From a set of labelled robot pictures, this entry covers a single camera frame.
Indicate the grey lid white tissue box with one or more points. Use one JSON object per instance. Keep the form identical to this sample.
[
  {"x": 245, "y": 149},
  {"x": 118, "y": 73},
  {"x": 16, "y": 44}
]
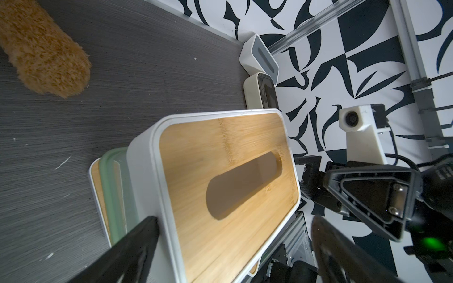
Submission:
[{"x": 256, "y": 58}]

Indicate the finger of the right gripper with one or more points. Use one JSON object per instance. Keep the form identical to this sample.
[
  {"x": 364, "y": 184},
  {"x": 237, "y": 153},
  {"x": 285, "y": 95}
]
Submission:
[{"x": 312, "y": 184}]

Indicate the white bamboo tissue box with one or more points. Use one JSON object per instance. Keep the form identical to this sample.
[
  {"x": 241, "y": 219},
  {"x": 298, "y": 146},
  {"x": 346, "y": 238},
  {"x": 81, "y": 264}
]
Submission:
[
  {"x": 95, "y": 182},
  {"x": 222, "y": 185}
]

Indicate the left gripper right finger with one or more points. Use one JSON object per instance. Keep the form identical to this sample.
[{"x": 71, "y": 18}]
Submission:
[{"x": 338, "y": 258}]

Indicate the cream dark-lid tissue box right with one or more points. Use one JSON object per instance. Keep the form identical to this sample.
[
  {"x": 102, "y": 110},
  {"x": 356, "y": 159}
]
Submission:
[{"x": 260, "y": 92}]

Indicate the green tissue box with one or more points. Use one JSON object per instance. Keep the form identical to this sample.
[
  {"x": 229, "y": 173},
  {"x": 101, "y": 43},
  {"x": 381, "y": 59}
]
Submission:
[{"x": 121, "y": 211}]

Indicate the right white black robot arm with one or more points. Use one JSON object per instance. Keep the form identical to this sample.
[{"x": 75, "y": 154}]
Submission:
[{"x": 434, "y": 250}]

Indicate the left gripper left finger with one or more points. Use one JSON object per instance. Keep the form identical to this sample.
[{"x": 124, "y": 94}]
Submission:
[{"x": 128, "y": 261}]

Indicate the aluminium frame rail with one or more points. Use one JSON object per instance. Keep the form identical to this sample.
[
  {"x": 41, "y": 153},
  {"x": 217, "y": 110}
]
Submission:
[{"x": 311, "y": 25}]

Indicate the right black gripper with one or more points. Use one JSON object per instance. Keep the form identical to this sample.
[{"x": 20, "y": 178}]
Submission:
[{"x": 384, "y": 198}]

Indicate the brown teddy bear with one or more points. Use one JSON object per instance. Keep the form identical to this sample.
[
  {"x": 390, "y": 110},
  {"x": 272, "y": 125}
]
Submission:
[{"x": 46, "y": 59}]

